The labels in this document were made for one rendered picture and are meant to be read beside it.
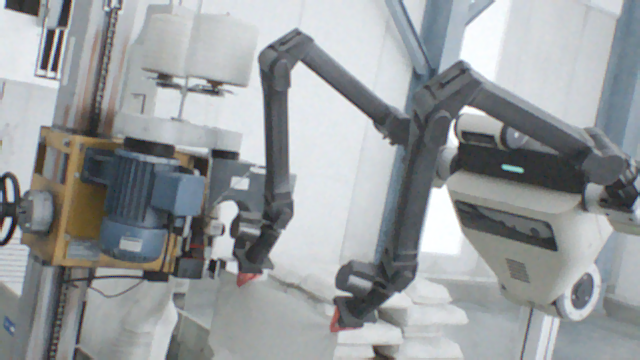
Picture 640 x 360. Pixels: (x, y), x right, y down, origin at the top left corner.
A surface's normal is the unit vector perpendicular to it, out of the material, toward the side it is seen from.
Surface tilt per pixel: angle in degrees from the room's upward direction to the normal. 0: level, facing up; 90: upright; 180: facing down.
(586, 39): 90
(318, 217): 90
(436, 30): 90
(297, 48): 105
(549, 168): 130
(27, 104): 90
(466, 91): 119
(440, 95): 60
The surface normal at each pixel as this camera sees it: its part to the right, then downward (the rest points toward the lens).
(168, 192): -0.45, -0.04
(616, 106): -0.77, -0.12
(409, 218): 0.14, 0.58
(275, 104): 0.36, 0.45
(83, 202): 0.61, 0.16
